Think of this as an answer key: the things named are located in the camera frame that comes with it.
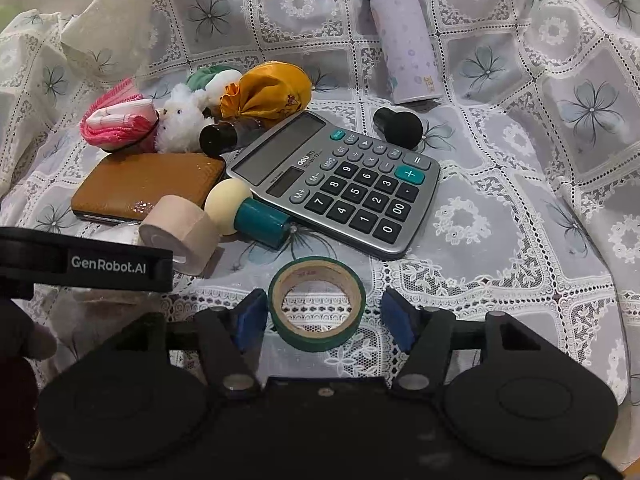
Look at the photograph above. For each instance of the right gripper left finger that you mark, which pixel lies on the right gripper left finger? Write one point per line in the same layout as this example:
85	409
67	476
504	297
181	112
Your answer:
228	338

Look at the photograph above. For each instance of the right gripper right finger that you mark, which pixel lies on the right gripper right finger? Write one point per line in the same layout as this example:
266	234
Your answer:
424	336

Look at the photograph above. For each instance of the green tape roll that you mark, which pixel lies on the green tape roll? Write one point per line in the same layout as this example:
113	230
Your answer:
316	303

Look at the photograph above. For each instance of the beige tape roll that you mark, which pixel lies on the beige tape roll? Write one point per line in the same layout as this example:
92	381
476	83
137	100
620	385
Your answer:
178	225

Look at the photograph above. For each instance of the teal cream sponge applicator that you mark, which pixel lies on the teal cream sponge applicator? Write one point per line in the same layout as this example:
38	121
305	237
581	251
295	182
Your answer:
233	209

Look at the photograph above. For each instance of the pink white cloth bundle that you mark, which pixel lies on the pink white cloth bundle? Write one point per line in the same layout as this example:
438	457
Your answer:
120	120

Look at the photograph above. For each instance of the yellow orange cloth pouch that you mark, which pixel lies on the yellow orange cloth pouch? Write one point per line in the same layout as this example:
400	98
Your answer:
269	92

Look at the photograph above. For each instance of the brown leather wallet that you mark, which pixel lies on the brown leather wallet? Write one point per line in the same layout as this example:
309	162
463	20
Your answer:
125	187

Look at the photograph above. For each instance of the grey desk calculator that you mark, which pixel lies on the grey desk calculator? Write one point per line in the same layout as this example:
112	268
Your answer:
367	193

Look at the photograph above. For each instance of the dark bottle black cap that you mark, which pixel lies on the dark bottle black cap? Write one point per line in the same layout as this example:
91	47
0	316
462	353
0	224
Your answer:
229	135

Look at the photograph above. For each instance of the black sponge applicator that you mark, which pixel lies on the black sponge applicator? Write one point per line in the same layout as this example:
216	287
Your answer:
403	129

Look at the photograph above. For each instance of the white lace floral cloth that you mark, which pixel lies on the white lace floral cloth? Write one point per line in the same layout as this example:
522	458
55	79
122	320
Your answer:
537	134

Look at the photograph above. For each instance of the white plush toy green hat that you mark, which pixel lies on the white plush toy green hat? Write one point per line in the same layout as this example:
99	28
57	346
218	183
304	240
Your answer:
191	107

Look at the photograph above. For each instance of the purple thermos bottle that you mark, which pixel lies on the purple thermos bottle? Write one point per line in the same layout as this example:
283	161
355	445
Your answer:
407	49

